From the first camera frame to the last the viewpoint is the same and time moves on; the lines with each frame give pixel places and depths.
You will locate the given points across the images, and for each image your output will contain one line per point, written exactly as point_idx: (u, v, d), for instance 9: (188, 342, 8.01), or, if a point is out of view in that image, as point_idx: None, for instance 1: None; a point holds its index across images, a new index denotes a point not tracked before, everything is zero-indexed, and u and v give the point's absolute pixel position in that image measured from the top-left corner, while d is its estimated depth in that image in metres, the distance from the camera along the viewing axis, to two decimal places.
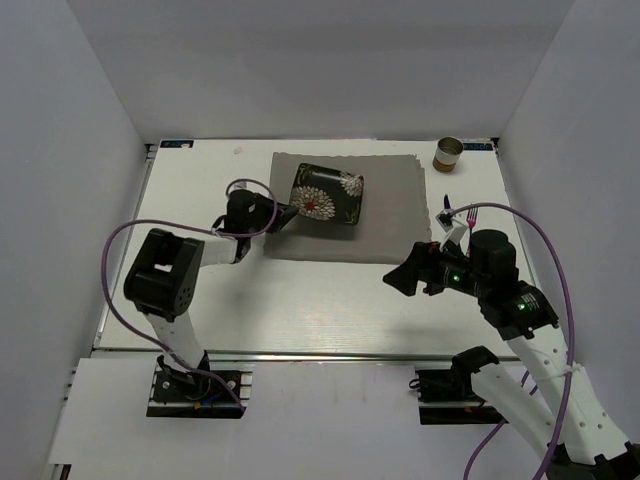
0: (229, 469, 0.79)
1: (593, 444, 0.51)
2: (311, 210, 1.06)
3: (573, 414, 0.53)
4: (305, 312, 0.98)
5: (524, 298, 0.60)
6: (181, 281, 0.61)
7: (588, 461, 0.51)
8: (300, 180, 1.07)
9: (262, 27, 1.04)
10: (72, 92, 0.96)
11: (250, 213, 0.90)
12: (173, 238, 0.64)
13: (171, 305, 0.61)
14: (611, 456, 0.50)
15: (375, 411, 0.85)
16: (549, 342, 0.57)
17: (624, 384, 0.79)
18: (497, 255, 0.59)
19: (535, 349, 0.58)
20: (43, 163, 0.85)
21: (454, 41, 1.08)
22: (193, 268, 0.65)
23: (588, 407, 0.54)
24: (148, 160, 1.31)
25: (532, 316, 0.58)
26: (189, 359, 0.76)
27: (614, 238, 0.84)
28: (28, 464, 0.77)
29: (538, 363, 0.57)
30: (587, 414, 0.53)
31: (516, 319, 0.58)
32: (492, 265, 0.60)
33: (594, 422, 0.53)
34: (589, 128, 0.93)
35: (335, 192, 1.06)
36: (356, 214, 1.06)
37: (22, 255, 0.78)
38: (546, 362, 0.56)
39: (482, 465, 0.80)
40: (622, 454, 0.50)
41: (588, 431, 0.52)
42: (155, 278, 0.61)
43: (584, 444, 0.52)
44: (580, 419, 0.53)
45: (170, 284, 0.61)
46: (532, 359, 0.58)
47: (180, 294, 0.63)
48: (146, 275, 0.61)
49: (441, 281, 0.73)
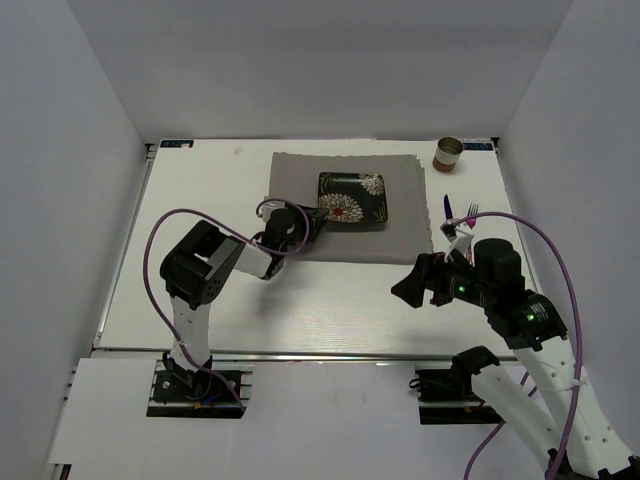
0: (229, 469, 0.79)
1: (598, 458, 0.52)
2: (340, 215, 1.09)
3: (579, 426, 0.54)
4: (306, 312, 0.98)
5: (533, 308, 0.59)
6: (217, 270, 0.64)
7: (591, 474, 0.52)
8: (324, 190, 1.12)
9: (263, 27, 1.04)
10: (72, 91, 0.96)
11: (288, 234, 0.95)
12: (218, 235, 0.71)
13: (199, 291, 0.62)
14: (614, 470, 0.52)
15: (375, 411, 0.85)
16: (557, 354, 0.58)
17: (625, 385, 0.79)
18: (501, 264, 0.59)
19: (542, 359, 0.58)
20: (42, 162, 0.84)
21: (454, 41, 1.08)
22: (228, 264, 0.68)
23: (594, 421, 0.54)
24: (148, 160, 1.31)
25: (539, 327, 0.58)
26: (196, 356, 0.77)
27: (614, 239, 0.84)
28: (28, 464, 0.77)
29: (545, 375, 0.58)
30: (593, 428, 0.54)
31: (523, 329, 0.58)
32: (497, 274, 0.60)
33: (599, 435, 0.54)
34: (589, 129, 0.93)
35: (359, 195, 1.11)
36: (383, 210, 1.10)
37: (23, 255, 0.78)
38: (553, 375, 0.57)
39: (481, 467, 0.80)
40: (625, 468, 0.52)
41: (592, 444, 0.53)
42: (194, 262, 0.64)
43: (588, 457, 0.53)
44: (584, 433, 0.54)
45: (204, 271, 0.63)
46: (539, 369, 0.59)
47: (211, 285, 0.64)
48: (184, 258, 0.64)
49: (449, 292, 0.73)
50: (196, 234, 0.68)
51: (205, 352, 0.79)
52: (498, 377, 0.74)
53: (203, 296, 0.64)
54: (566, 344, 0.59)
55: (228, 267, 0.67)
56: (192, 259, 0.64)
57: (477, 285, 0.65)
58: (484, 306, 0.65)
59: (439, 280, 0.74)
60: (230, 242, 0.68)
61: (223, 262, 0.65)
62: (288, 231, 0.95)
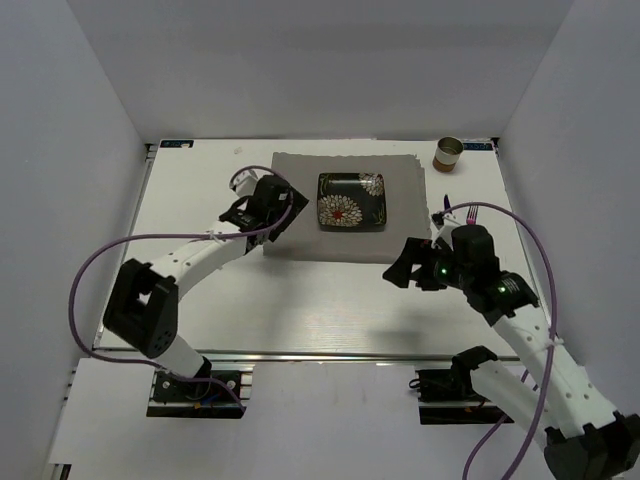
0: (229, 469, 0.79)
1: (582, 413, 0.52)
2: (339, 218, 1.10)
3: (559, 385, 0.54)
4: (306, 312, 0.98)
5: (505, 282, 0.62)
6: (155, 325, 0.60)
7: (578, 431, 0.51)
8: (324, 191, 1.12)
9: (262, 26, 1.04)
10: (71, 89, 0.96)
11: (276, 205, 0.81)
12: (151, 272, 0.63)
13: (145, 350, 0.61)
14: (599, 424, 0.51)
15: (375, 410, 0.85)
16: (531, 320, 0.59)
17: (624, 385, 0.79)
18: (474, 245, 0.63)
19: (516, 326, 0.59)
20: (41, 161, 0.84)
21: (454, 41, 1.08)
22: (168, 310, 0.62)
23: (573, 378, 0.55)
24: (148, 160, 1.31)
25: (513, 299, 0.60)
26: (183, 371, 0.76)
27: (614, 238, 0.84)
28: (28, 464, 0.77)
29: (521, 340, 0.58)
30: (573, 385, 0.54)
31: (496, 302, 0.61)
32: (471, 255, 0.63)
33: (580, 392, 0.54)
34: (589, 128, 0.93)
35: (359, 196, 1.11)
36: (383, 213, 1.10)
37: (23, 255, 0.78)
38: (528, 338, 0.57)
39: (482, 466, 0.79)
40: (610, 422, 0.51)
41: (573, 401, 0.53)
42: (131, 319, 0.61)
43: (572, 414, 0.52)
44: (566, 391, 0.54)
45: (142, 331, 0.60)
46: (515, 336, 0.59)
47: (156, 339, 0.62)
48: (119, 321, 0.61)
49: (434, 276, 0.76)
50: (126, 283, 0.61)
51: (193, 364, 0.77)
52: (496, 370, 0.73)
53: (153, 348, 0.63)
54: (539, 311, 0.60)
55: (168, 312, 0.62)
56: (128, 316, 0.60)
57: (456, 268, 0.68)
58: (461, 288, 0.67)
59: (425, 267, 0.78)
60: (161, 290, 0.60)
61: (158, 316, 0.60)
62: (282, 196, 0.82)
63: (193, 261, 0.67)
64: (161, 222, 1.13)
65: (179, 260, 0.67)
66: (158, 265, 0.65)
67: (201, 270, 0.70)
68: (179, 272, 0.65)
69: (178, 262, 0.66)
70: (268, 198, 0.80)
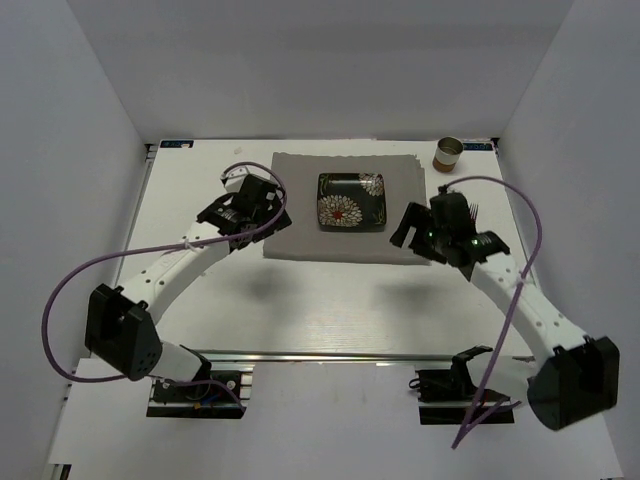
0: (228, 469, 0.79)
1: (551, 336, 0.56)
2: (339, 218, 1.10)
3: (530, 315, 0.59)
4: (306, 312, 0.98)
5: (479, 238, 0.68)
6: (133, 352, 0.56)
7: (548, 353, 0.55)
8: (324, 192, 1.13)
9: (262, 26, 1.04)
10: (71, 89, 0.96)
11: (263, 204, 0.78)
12: (122, 296, 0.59)
13: (131, 375, 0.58)
14: (568, 346, 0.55)
15: (375, 410, 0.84)
16: (502, 264, 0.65)
17: (624, 385, 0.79)
18: (450, 205, 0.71)
19: (488, 270, 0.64)
20: (42, 162, 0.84)
21: (454, 41, 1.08)
22: (146, 333, 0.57)
23: (542, 309, 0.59)
24: (148, 160, 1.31)
25: (486, 250, 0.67)
26: (182, 375, 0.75)
27: (614, 239, 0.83)
28: (28, 464, 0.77)
29: (494, 281, 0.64)
30: (543, 314, 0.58)
31: (471, 254, 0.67)
32: (449, 215, 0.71)
33: (550, 320, 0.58)
34: (589, 128, 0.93)
35: (359, 196, 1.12)
36: (383, 213, 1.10)
37: (23, 255, 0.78)
38: (500, 279, 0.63)
39: (481, 466, 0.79)
40: (578, 343, 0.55)
41: (543, 328, 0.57)
42: (109, 347, 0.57)
43: (543, 340, 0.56)
44: (536, 319, 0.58)
45: (123, 359, 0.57)
46: (488, 279, 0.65)
47: (140, 363, 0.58)
48: (99, 349, 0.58)
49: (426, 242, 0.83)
50: (96, 311, 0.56)
51: (191, 367, 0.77)
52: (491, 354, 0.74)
53: (141, 370, 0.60)
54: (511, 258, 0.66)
55: (145, 337, 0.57)
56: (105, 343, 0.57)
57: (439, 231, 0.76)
58: (442, 246, 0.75)
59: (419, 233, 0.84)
60: (133, 316, 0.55)
61: (133, 344, 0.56)
62: (267, 194, 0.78)
63: (167, 279, 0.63)
64: (161, 222, 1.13)
65: (152, 280, 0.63)
66: (129, 288, 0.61)
67: (178, 285, 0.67)
68: (151, 294, 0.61)
69: (150, 282, 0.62)
70: (254, 196, 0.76)
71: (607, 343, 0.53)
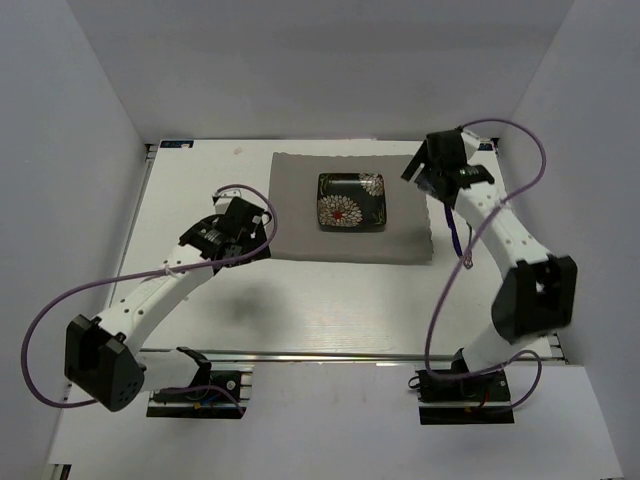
0: (228, 469, 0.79)
1: (518, 252, 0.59)
2: (339, 218, 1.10)
3: (501, 234, 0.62)
4: (305, 312, 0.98)
5: (468, 169, 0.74)
6: (111, 387, 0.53)
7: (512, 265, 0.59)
8: (324, 192, 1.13)
9: (262, 26, 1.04)
10: (71, 88, 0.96)
11: (248, 225, 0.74)
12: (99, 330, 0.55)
13: (112, 408, 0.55)
14: (531, 260, 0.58)
15: (375, 410, 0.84)
16: (484, 192, 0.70)
17: (625, 386, 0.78)
18: (443, 138, 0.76)
19: (470, 195, 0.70)
20: (41, 162, 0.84)
21: (454, 41, 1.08)
22: (126, 367, 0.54)
23: (514, 229, 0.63)
24: (148, 160, 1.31)
25: (472, 179, 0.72)
26: (179, 381, 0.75)
27: (615, 239, 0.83)
28: (28, 464, 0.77)
29: (474, 207, 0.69)
30: (513, 234, 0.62)
31: (458, 181, 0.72)
32: (441, 147, 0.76)
33: (519, 239, 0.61)
34: (590, 128, 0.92)
35: (359, 196, 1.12)
36: (383, 213, 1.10)
37: (22, 254, 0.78)
38: (480, 203, 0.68)
39: (482, 466, 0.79)
40: (542, 259, 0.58)
41: (511, 245, 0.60)
42: (87, 381, 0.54)
43: (510, 255, 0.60)
44: (506, 238, 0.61)
45: (101, 392, 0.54)
46: (470, 205, 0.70)
47: (120, 395, 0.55)
48: (77, 382, 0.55)
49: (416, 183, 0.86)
50: (73, 342, 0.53)
51: (188, 373, 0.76)
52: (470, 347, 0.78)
53: (122, 401, 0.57)
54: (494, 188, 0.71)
55: (125, 371, 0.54)
56: (82, 375, 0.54)
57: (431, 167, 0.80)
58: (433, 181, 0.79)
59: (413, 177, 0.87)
60: (110, 350, 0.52)
61: (112, 379, 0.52)
62: (256, 217, 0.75)
63: (147, 309, 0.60)
64: (161, 222, 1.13)
65: (131, 310, 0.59)
66: (107, 319, 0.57)
67: (159, 314, 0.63)
68: (129, 326, 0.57)
69: (129, 312, 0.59)
70: (240, 218, 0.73)
71: (567, 261, 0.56)
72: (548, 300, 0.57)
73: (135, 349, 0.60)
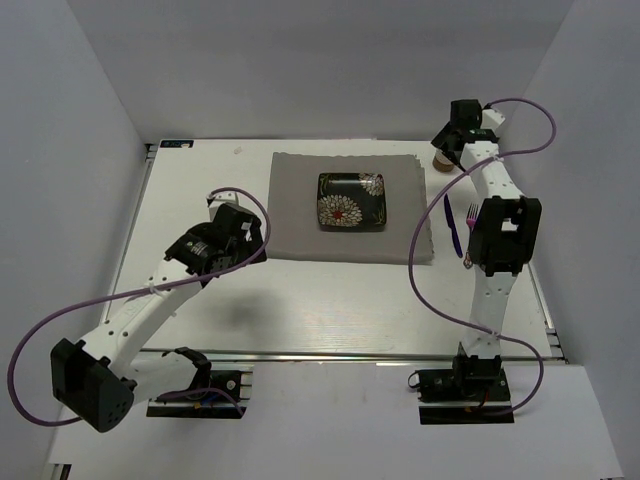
0: (229, 469, 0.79)
1: (496, 191, 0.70)
2: (339, 218, 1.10)
3: (487, 178, 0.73)
4: (306, 312, 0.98)
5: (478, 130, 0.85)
6: (98, 409, 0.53)
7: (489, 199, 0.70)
8: (324, 191, 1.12)
9: (262, 26, 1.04)
10: (71, 88, 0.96)
11: (236, 233, 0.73)
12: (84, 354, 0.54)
13: (102, 428, 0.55)
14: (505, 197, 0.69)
15: (375, 411, 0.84)
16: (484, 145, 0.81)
17: (625, 386, 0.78)
18: (463, 103, 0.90)
19: (469, 147, 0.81)
20: (41, 162, 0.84)
21: (454, 41, 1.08)
22: (113, 389, 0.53)
23: (499, 175, 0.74)
24: (148, 160, 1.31)
25: (478, 136, 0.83)
26: (179, 384, 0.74)
27: (615, 239, 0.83)
28: (28, 464, 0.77)
29: (471, 156, 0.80)
30: (497, 178, 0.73)
31: (465, 136, 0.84)
32: (461, 110, 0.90)
33: (501, 182, 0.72)
34: (590, 128, 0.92)
35: (359, 196, 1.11)
36: (383, 213, 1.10)
37: (22, 254, 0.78)
38: (477, 152, 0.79)
39: (482, 466, 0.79)
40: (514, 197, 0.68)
41: (493, 186, 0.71)
42: (76, 402, 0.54)
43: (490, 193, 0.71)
44: (490, 181, 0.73)
45: (90, 413, 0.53)
46: (468, 155, 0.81)
47: (110, 415, 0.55)
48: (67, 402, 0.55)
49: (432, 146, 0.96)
50: (58, 366, 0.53)
51: (187, 374, 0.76)
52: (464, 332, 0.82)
53: (114, 420, 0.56)
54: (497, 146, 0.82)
55: (112, 394, 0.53)
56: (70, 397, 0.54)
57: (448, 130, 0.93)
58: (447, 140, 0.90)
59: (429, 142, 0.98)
60: (96, 375, 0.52)
61: (98, 402, 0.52)
62: (244, 224, 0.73)
63: (132, 330, 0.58)
64: (161, 222, 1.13)
65: (115, 332, 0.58)
66: (91, 343, 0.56)
67: (147, 332, 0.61)
68: (114, 349, 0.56)
69: (113, 335, 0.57)
70: (228, 226, 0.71)
71: (535, 202, 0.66)
72: (514, 234, 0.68)
73: (121, 372, 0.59)
